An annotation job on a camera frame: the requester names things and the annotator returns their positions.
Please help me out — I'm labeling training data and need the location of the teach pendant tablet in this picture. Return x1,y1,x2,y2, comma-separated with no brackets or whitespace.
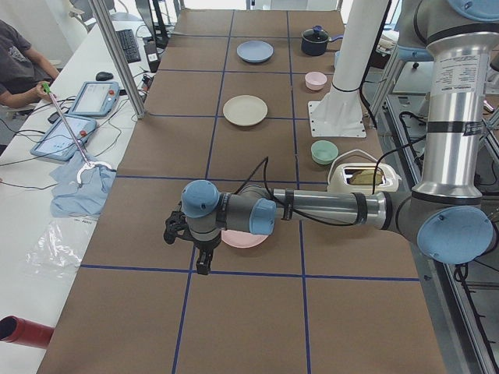
30,115,97,161
69,81,120,118

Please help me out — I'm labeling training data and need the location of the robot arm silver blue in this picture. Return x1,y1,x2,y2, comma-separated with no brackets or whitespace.
179,1,498,275

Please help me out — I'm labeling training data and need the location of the pink bowl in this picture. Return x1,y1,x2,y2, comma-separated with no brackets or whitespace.
305,71,327,91

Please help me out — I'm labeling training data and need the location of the aluminium frame post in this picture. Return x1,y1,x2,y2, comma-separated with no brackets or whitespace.
89,0,146,119

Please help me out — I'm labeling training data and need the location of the cream toaster with bread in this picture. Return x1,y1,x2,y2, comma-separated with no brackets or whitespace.
327,149,402,195

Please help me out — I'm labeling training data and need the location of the dark blue lidded pot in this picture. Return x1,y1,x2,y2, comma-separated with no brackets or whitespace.
301,25,344,56

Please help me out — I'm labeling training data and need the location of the green bowl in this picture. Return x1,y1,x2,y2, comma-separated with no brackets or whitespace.
310,139,339,165

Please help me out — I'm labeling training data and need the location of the light blue cloth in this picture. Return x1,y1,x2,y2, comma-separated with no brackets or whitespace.
50,153,116,217

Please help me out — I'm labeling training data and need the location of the seated person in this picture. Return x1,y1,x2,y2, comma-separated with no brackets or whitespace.
1,20,59,108

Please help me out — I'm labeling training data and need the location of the lower teach pendant tablet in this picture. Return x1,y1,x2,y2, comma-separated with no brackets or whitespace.
30,115,97,161

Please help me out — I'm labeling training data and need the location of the black keyboard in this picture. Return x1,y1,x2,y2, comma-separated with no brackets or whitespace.
116,29,141,63

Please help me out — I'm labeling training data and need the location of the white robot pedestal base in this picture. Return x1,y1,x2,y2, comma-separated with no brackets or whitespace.
308,0,391,138

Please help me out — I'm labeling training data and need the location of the red cylinder tube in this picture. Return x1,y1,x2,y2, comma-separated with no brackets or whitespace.
1,316,54,349

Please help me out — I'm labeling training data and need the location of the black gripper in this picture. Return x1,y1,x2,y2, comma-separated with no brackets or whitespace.
194,238,221,275

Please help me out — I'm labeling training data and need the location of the clear plastic bag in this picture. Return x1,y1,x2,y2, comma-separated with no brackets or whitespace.
23,217,97,281

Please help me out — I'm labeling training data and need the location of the cream plate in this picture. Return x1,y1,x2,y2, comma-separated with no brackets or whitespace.
222,95,267,126

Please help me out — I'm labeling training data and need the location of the black computer mouse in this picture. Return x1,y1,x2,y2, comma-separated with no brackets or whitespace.
95,71,114,81

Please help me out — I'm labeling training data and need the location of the light blue cup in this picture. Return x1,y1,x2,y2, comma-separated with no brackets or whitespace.
334,51,341,69

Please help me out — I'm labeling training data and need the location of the blue plate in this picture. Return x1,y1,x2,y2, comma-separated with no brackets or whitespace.
236,41,274,63

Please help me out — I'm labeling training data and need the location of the pink plate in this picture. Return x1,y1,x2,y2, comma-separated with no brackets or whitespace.
221,230,268,249

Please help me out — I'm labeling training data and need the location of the upper teach pendant tablet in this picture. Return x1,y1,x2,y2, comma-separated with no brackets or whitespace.
69,81,120,118

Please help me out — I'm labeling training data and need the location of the reacher grabber tool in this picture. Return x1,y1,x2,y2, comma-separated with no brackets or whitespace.
42,83,113,185

